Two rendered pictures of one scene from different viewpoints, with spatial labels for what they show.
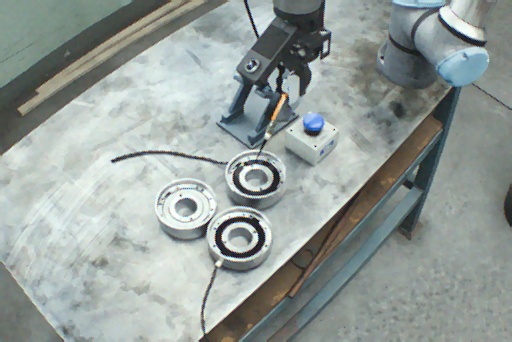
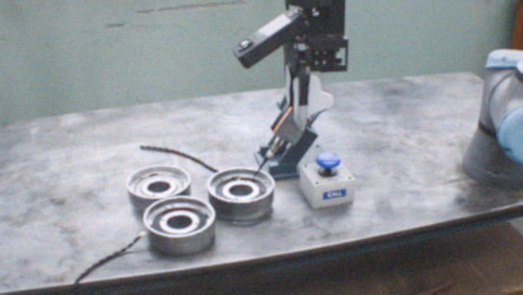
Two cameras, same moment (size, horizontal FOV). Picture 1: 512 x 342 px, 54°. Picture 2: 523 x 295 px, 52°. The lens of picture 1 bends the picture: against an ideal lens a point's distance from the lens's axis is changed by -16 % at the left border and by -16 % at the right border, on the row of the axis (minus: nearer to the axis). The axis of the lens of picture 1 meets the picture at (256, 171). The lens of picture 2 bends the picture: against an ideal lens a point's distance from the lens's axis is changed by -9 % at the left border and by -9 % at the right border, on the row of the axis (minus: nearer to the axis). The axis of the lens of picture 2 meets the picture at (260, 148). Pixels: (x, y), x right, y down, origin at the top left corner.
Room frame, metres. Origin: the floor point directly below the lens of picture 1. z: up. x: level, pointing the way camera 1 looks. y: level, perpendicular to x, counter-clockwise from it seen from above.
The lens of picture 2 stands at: (-0.01, -0.46, 1.32)
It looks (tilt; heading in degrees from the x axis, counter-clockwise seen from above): 28 degrees down; 33
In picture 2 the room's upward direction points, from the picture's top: 1 degrees counter-clockwise
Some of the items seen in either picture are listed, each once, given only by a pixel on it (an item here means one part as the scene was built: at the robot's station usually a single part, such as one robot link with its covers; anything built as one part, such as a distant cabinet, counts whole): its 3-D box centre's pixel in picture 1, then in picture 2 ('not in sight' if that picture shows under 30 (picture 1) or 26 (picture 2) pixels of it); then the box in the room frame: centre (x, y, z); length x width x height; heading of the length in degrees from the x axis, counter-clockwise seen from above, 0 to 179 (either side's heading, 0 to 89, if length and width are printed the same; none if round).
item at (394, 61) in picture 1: (410, 51); (504, 146); (0.99, -0.35, 0.85); 0.15 x 0.15 x 0.10
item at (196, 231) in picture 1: (186, 210); (159, 191); (0.57, 0.12, 0.82); 0.10 x 0.10 x 0.04
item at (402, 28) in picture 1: (418, 13); (516, 89); (0.98, -0.35, 0.97); 0.13 x 0.12 x 0.14; 21
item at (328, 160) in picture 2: (313, 128); (327, 169); (0.73, -0.10, 0.85); 0.04 x 0.04 x 0.05
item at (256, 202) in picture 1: (256, 180); (241, 194); (0.64, 0.00, 0.82); 0.10 x 0.10 x 0.04
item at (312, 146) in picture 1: (314, 136); (330, 182); (0.74, -0.11, 0.82); 0.08 x 0.07 x 0.05; 137
